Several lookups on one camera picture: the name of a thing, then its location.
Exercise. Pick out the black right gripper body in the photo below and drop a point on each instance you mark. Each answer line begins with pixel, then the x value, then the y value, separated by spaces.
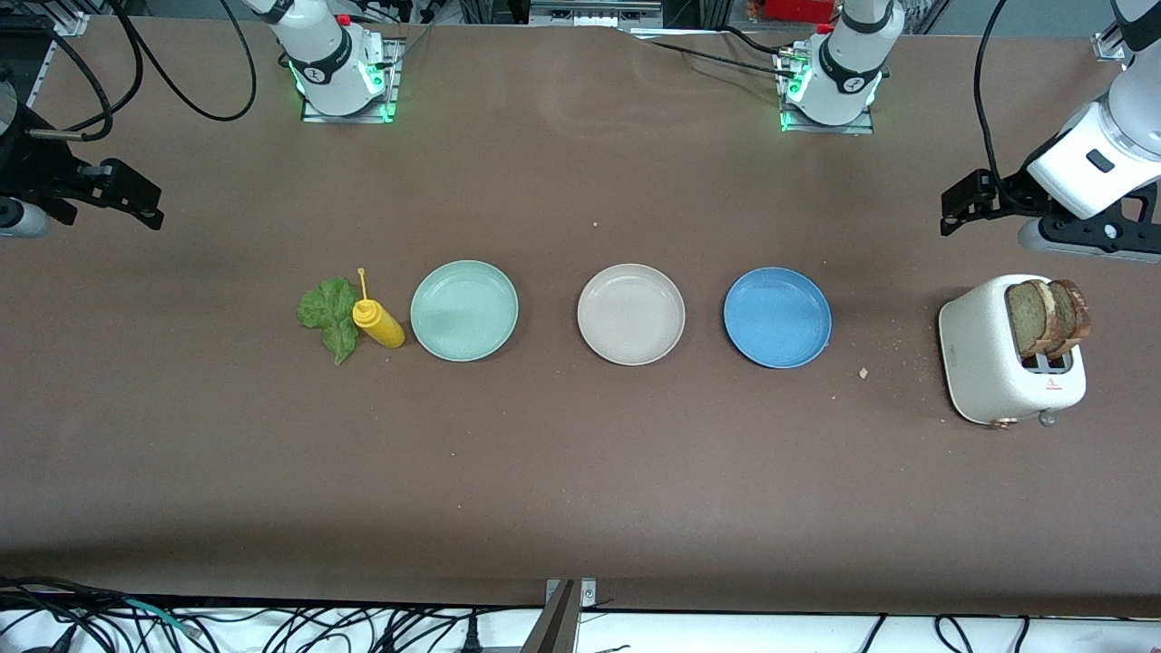
pixel 34 168

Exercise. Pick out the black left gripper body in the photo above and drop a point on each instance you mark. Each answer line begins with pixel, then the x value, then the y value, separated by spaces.
pixel 1013 192

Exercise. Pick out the light crust bread slice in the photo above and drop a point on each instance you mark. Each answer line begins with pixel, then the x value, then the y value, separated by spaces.
pixel 1029 317

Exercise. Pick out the green lettuce leaf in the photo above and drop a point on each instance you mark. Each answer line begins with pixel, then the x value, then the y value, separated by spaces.
pixel 331 313

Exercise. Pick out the yellow mustard squeeze bottle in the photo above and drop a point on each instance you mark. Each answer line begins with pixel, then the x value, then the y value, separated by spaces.
pixel 381 328

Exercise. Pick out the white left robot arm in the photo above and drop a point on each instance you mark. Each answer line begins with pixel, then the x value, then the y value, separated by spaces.
pixel 848 63

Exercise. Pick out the blue plate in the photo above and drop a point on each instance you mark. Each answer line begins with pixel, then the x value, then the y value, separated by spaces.
pixel 777 317

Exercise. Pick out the mint green plate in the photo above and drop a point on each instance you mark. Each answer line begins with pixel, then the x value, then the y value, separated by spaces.
pixel 464 311

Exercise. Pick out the beige plate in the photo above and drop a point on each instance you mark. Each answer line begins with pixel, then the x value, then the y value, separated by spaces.
pixel 631 315

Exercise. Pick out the dark crust bread slice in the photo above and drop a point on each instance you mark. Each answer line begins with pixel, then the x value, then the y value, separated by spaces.
pixel 1078 313

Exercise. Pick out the white toaster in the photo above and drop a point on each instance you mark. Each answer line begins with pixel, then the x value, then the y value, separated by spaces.
pixel 980 354

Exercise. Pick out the red box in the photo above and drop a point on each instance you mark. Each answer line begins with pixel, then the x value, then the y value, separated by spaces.
pixel 798 9

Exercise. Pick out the grey metal box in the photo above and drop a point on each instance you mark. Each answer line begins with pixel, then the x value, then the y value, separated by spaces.
pixel 590 14

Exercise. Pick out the black power plug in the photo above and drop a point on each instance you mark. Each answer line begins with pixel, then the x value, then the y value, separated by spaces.
pixel 471 639

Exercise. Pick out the aluminium frame rail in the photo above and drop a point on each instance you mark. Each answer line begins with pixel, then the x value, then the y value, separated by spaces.
pixel 43 68

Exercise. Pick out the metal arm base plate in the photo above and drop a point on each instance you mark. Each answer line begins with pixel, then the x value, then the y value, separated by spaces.
pixel 349 118
pixel 830 129

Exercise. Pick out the aluminium corner bracket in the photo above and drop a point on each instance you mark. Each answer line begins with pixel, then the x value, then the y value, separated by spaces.
pixel 1111 47

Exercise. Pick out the grey metal table bracket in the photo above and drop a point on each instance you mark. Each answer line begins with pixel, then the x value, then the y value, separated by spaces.
pixel 558 626

